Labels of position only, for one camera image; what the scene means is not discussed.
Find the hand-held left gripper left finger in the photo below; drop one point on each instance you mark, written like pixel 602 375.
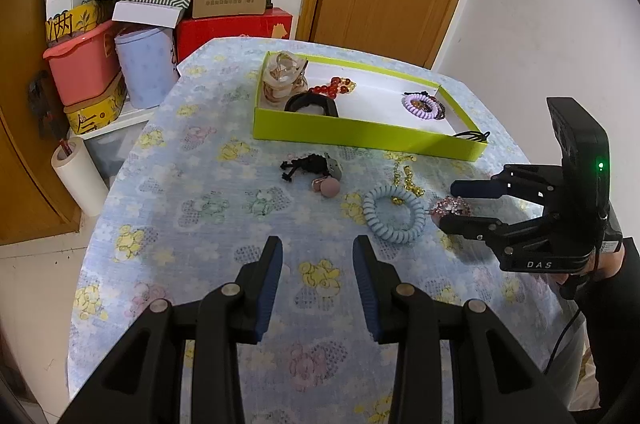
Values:
pixel 265 301

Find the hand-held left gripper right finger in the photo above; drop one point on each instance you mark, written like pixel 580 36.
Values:
pixel 367 296

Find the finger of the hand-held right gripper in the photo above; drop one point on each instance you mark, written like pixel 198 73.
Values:
pixel 470 225
pixel 480 189

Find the pink rhinestone brooch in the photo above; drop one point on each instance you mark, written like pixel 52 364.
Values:
pixel 452 206

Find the green cardboard box tray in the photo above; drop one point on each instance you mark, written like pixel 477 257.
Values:
pixel 350 131

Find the black wristband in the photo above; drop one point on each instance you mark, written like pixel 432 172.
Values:
pixel 327 106

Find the beige hair claw clip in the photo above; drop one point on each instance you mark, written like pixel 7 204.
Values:
pixel 280 78

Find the person's right forearm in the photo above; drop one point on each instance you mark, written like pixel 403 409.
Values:
pixel 615 329

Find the white paper roll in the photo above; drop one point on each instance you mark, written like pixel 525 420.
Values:
pixel 80 184

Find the clear plastic storage bin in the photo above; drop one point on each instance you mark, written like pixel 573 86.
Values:
pixel 107 148

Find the yellow printed box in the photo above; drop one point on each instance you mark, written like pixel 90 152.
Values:
pixel 95 116
pixel 70 26

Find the lavender plastic bucket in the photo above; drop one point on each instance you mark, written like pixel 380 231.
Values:
pixel 145 68

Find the large red box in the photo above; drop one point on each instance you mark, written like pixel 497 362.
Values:
pixel 225 33

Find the wooden cabinet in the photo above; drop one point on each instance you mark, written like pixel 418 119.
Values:
pixel 25 153

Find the dark red hanging ornament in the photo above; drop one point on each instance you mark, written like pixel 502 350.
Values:
pixel 47 103

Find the pink plastic basket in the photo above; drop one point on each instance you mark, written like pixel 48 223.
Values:
pixel 82 68

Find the white box lid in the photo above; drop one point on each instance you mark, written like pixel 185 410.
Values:
pixel 145 13

